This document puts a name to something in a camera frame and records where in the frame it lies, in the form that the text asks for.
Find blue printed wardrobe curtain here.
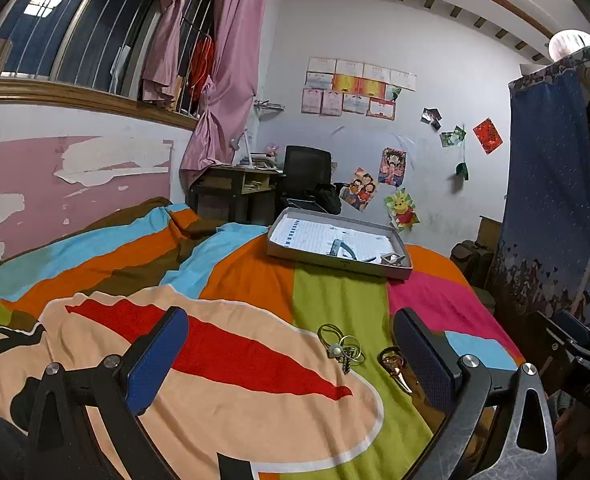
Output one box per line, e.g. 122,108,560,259
489,42,590,333

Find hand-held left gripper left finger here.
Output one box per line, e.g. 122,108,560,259
24,306,191,480

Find cartoon family poster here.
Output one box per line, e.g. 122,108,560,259
338,167,380,213

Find green wall photos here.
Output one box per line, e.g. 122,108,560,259
440,125,467,149

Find small knotted pink curtain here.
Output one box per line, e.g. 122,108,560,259
141,0,204,107

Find wooden desk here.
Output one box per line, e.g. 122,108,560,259
187,162,287,227

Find brown bag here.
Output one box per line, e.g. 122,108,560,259
449,240,497,292

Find stack of books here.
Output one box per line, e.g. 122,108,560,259
239,154,277,169

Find wooden window sill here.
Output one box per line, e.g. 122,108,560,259
0,77,201,132

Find yellow bear poster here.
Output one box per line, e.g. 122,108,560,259
383,187,420,232

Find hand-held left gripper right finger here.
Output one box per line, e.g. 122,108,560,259
392,307,558,480

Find white wire basket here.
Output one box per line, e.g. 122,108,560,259
287,198,326,214

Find group of award certificates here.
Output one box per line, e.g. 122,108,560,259
301,56,418,120

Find white desk lamp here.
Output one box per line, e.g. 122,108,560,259
230,130,252,166

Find colourful patchwork blanket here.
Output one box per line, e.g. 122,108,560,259
0,197,526,480

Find barred window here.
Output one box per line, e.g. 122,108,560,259
0,0,212,126

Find black bag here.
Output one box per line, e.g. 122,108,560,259
315,184,344,216

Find silver ring bracelet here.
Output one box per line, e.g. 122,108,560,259
327,335,366,374

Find black office chair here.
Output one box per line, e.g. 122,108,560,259
275,145,334,214

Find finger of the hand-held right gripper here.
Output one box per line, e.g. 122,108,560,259
532,311,583,361
556,311,590,357

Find anime character poster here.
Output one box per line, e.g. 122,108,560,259
377,147,409,187

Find olive hair tie loops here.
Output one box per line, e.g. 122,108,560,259
317,323,346,346

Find wooden cabinet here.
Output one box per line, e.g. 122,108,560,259
478,215,504,249

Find large tied pink curtain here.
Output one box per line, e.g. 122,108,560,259
180,0,277,187

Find red hanging cloth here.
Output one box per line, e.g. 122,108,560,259
190,37,217,104

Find grey cardboard tray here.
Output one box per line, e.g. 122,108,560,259
266,206,413,282

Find red paper square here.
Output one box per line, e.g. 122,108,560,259
473,117,505,155

